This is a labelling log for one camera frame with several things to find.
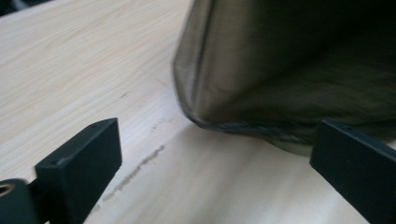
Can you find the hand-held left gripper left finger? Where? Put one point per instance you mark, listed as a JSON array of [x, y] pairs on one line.
[[81, 168]]

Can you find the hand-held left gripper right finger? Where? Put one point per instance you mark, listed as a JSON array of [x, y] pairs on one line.
[[358, 168]]

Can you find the black plastic garbage bag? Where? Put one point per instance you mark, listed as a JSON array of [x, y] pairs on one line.
[[264, 62]]

